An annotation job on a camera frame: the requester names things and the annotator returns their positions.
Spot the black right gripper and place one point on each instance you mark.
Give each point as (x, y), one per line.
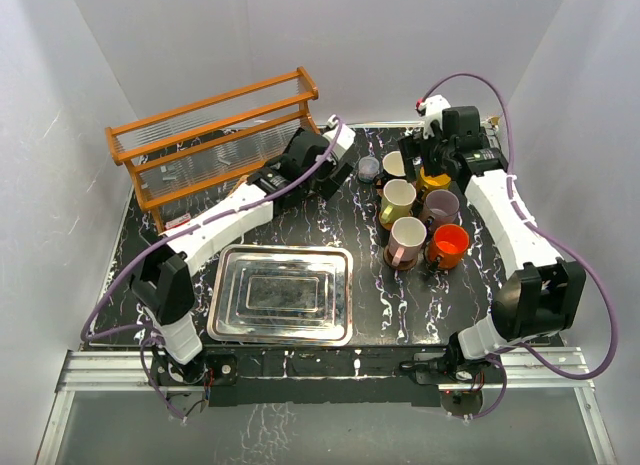
(411, 148)

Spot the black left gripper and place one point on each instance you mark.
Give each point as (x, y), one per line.
(326, 183)

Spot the black white mug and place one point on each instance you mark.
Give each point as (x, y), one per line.
(392, 168)

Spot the yellow mug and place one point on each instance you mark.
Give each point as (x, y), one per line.
(425, 184)

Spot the green handled white mug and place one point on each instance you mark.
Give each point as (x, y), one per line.
(398, 197)

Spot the purple mug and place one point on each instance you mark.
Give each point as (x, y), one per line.
(440, 207)

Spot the pink handled white mug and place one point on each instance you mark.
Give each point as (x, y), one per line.
(407, 237)

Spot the orange-red mug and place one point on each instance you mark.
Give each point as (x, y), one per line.
(447, 247)

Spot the dark wooden coaster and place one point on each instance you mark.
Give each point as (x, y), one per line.
(400, 266)

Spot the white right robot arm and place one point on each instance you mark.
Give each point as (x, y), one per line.
(542, 292)

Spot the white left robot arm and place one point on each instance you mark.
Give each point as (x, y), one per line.
(311, 163)

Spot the small clear plastic jar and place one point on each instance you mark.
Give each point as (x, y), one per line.
(368, 169)

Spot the silver metal tray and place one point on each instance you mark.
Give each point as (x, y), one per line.
(275, 294)

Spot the red white small box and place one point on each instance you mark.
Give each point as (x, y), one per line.
(178, 221)

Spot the orange wooden shelf rack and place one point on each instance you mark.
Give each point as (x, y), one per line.
(184, 151)

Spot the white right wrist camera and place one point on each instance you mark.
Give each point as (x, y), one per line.
(430, 109)

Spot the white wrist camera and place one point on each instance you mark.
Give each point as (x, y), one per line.
(430, 109)
(343, 137)

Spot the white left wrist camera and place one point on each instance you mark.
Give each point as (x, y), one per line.
(343, 137)

